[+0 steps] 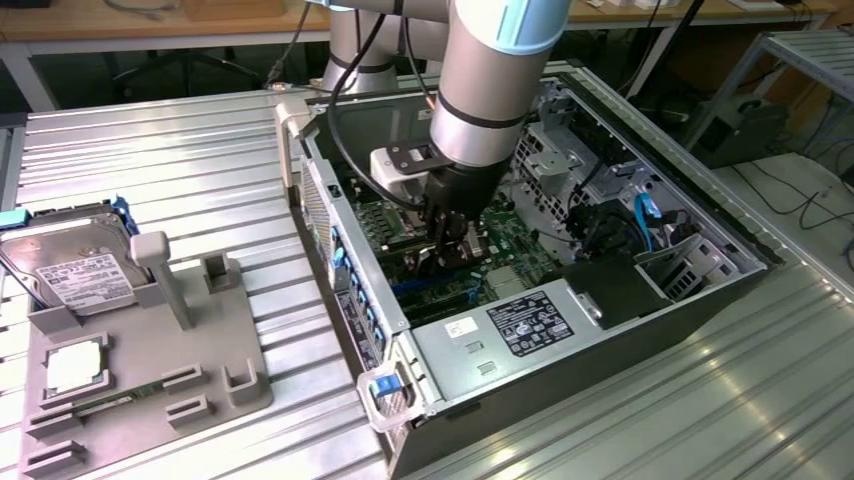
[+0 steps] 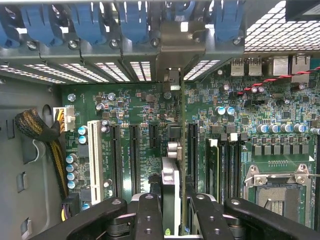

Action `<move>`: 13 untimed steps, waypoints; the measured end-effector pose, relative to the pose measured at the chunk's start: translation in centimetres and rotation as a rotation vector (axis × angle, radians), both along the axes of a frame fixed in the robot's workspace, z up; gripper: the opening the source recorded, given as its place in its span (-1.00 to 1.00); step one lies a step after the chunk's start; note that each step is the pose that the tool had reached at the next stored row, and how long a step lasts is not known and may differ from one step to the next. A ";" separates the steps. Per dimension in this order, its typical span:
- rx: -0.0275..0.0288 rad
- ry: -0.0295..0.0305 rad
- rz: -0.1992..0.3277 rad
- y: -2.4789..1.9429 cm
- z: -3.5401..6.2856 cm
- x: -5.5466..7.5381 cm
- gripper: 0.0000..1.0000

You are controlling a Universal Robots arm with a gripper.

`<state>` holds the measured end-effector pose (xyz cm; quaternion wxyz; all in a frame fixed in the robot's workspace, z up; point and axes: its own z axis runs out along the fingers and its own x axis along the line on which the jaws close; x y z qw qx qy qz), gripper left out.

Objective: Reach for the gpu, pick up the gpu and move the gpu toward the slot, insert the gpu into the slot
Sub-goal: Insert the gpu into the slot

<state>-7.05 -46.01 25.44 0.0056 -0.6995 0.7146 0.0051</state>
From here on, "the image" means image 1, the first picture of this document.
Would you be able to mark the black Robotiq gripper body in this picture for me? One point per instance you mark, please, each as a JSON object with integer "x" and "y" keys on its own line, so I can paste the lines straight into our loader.
{"x": 467, "y": 192}

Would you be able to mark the graphics card with metal bracket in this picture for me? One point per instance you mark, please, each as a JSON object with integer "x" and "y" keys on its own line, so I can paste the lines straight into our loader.
{"x": 420, "y": 262}

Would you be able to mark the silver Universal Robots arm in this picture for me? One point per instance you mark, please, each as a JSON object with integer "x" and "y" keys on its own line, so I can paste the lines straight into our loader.
{"x": 480, "y": 75}

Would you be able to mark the blue expansion slot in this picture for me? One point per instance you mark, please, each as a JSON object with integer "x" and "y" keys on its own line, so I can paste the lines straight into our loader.
{"x": 410, "y": 289}

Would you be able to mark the black expansion slot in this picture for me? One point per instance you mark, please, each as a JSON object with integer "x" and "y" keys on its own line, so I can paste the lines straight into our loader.
{"x": 434, "y": 301}
{"x": 443, "y": 314}

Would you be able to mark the green motherboard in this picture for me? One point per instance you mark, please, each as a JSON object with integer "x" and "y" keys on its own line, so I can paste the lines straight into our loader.
{"x": 520, "y": 240}

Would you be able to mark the silver chipset heatsink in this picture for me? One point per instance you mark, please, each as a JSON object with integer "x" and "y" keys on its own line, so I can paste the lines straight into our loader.
{"x": 508, "y": 279}

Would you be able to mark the silver perforated drive cage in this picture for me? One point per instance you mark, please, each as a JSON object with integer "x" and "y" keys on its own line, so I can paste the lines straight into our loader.
{"x": 547, "y": 200}

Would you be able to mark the silver power supply unit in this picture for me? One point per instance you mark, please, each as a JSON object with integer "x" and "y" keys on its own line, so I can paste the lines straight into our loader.
{"x": 467, "y": 360}

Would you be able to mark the black plastic fan shroud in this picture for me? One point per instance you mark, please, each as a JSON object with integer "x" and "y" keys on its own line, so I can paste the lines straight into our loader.
{"x": 620, "y": 295}

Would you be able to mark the open black PC case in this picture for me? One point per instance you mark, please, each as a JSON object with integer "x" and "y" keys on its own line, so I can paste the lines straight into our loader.
{"x": 600, "y": 360}

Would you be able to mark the metal disk bay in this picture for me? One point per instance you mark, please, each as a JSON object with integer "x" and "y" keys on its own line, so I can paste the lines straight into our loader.
{"x": 694, "y": 272}

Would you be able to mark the black box on floor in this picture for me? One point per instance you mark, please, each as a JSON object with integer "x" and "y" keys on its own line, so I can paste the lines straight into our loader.
{"x": 747, "y": 135}

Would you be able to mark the black chair base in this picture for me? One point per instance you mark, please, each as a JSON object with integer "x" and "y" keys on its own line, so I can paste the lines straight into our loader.
{"x": 180, "y": 62}

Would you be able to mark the grey plastic parts rack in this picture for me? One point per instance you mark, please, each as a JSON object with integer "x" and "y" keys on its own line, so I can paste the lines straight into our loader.
{"x": 133, "y": 360}

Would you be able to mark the hard disk in blue carrier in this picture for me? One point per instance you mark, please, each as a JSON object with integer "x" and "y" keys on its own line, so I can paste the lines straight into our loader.
{"x": 73, "y": 270}

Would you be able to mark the green RAM stick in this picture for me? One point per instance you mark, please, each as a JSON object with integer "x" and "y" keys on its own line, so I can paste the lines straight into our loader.
{"x": 120, "y": 399}

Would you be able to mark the silver CPU chip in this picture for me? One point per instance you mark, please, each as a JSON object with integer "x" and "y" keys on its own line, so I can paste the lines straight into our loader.
{"x": 73, "y": 367}

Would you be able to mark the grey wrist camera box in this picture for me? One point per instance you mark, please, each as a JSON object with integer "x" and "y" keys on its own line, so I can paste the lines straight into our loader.
{"x": 390, "y": 170}

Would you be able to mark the metal slat table frame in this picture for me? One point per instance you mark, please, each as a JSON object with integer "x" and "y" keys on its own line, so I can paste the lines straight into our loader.
{"x": 821, "y": 50}

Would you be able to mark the wooden desk with white frame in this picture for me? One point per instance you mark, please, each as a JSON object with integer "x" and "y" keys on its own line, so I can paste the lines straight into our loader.
{"x": 80, "y": 22}

